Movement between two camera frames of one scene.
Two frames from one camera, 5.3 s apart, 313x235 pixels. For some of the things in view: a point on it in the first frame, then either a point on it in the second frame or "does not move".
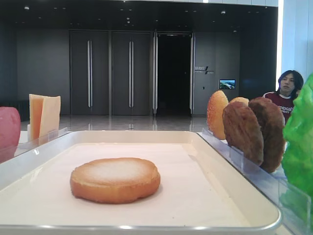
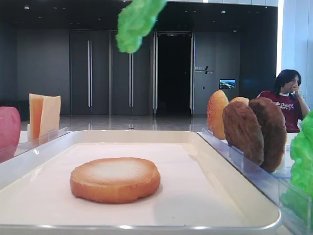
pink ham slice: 10,125 does not move
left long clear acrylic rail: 16,149 does not move
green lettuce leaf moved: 297,193 -> 135,21
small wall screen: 227,83 does not move
